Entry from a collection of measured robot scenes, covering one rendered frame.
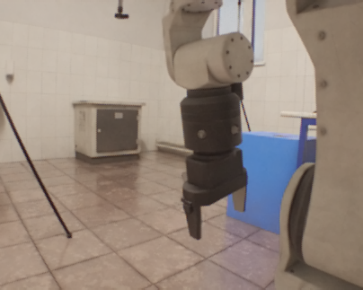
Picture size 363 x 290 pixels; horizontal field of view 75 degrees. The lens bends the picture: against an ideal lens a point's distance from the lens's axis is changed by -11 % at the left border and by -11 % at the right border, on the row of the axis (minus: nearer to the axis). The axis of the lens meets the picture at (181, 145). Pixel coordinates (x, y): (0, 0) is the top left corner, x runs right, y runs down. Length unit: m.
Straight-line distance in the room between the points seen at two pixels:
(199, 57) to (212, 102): 0.06
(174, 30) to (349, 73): 0.25
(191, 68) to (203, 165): 0.13
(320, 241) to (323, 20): 0.22
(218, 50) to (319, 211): 0.21
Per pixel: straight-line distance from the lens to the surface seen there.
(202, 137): 0.35
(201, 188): 0.38
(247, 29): 4.27
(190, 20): 0.42
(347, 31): 0.27
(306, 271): 0.39
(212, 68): 0.34
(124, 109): 3.62
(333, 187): 0.28
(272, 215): 1.73
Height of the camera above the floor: 0.72
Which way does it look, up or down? 7 degrees down
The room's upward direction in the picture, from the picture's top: 3 degrees clockwise
